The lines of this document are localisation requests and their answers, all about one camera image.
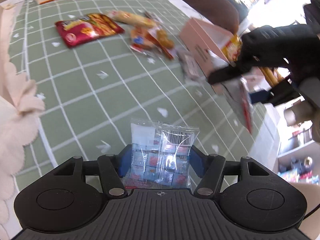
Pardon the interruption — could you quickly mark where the red snack bag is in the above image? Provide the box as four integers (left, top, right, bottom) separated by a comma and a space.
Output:
55, 13, 125, 49

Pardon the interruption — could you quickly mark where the yellow snack packet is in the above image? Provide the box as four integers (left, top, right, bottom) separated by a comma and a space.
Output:
220, 35, 243, 67

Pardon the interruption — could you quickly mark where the clear packet with red edge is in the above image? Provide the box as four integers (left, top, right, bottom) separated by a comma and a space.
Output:
222, 76, 253, 133

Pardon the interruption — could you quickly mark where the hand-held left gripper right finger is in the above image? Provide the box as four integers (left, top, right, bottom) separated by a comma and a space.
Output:
189, 145, 272, 199

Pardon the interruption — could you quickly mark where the green checked tablecloth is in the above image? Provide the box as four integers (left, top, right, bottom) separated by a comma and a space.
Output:
7, 0, 280, 205

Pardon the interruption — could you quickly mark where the small grey snack packet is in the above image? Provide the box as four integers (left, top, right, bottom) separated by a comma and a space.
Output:
177, 50, 207, 82

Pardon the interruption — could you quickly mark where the wooden chair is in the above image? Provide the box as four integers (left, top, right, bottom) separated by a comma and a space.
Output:
259, 66, 292, 87

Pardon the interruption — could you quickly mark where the long bread packet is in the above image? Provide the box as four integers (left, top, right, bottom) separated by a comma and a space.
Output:
107, 10, 158, 29

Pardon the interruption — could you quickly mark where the white shelf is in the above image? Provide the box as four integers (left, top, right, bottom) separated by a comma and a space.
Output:
275, 100, 320, 188

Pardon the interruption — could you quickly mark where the round bun packet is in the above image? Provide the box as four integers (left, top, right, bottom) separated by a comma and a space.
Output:
130, 26, 160, 53

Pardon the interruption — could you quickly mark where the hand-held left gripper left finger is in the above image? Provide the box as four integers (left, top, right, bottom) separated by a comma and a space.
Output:
53, 144, 133, 199

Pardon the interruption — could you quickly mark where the clear packet of small snacks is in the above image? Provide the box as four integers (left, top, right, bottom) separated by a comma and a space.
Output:
124, 117, 201, 190

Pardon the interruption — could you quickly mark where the cream cloth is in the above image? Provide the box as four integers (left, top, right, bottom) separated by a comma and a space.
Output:
0, 7, 46, 227

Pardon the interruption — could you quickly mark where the person's right forearm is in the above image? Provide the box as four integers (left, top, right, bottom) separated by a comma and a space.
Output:
282, 24, 320, 87

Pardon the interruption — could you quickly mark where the brown cushion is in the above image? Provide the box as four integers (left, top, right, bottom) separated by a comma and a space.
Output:
184, 0, 239, 32

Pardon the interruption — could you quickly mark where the pink box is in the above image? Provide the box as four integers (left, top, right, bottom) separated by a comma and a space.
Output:
179, 17, 242, 94

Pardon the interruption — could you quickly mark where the fried snack packet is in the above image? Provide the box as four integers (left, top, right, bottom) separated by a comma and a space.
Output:
147, 27, 177, 60

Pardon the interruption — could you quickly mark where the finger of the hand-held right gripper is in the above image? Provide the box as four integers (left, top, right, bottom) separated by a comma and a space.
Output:
208, 64, 244, 85

